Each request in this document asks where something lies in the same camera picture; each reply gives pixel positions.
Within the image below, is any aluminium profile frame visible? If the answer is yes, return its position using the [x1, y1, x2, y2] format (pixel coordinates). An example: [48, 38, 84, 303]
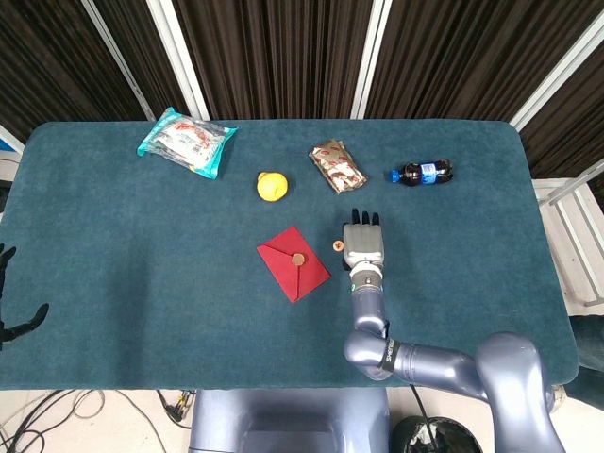
[532, 158, 604, 308]

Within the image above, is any white frame pole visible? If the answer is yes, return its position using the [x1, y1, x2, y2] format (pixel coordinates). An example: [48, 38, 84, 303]
[349, 0, 394, 120]
[145, 0, 211, 122]
[509, 21, 604, 133]

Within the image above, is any black plug with cable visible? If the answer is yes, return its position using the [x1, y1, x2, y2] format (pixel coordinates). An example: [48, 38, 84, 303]
[158, 389, 195, 429]

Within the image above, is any dark brown curtain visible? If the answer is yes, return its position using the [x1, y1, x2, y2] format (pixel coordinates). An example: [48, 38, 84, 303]
[0, 0, 604, 199]

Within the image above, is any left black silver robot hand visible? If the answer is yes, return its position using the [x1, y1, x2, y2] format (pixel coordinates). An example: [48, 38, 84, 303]
[0, 243, 51, 350]

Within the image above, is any teal clear snack bag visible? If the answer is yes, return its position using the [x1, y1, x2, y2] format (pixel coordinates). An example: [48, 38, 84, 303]
[136, 106, 239, 181]

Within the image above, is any teal table cloth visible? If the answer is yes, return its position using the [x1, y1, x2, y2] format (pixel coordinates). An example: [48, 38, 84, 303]
[0, 119, 581, 392]

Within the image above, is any gold red snack packet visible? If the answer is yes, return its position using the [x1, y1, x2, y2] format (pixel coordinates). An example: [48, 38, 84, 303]
[309, 138, 369, 195]

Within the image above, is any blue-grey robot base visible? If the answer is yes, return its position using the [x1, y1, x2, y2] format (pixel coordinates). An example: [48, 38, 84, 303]
[188, 387, 392, 453]

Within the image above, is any black floor cable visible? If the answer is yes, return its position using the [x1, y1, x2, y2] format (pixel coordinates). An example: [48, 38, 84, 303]
[0, 389, 79, 453]

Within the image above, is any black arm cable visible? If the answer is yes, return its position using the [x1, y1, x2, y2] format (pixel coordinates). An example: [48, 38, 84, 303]
[409, 382, 438, 453]

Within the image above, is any red envelope with wax seal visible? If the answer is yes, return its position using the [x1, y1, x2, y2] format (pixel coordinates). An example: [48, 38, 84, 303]
[256, 226, 333, 305]

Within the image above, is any white floor cable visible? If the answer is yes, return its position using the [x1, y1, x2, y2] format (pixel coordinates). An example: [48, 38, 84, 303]
[70, 390, 108, 419]

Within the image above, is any cola bottle with blue cap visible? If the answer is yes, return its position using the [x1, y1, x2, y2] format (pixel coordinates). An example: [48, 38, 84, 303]
[389, 159, 455, 187]

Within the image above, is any black trash bin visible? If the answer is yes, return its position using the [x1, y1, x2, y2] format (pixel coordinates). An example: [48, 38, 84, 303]
[390, 415, 483, 453]

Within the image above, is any yellow lemon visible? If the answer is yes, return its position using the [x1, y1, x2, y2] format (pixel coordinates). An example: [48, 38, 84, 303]
[256, 172, 290, 204]

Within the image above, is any slim grey metal pole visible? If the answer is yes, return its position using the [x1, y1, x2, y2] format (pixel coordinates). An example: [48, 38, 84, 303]
[79, 0, 157, 122]

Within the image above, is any white panel with blue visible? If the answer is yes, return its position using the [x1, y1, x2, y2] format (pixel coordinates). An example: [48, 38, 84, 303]
[0, 123, 25, 155]

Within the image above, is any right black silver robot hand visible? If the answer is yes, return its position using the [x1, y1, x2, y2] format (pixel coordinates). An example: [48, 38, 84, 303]
[340, 207, 386, 271]

